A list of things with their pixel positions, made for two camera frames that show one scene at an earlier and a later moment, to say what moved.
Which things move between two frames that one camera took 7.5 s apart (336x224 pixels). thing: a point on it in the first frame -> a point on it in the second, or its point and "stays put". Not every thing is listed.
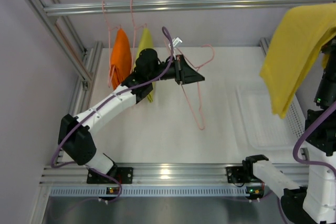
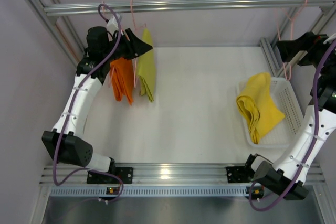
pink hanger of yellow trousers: [202, 121] -> [292, 19]
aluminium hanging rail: [187, 4] stays put
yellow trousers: [300, 35] -> [260, 108]
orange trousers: [121, 63] stays put
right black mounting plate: [235, 175] stays put
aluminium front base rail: [161, 174] stays put
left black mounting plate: [124, 175] stays put
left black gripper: [179, 70] -> [128, 44]
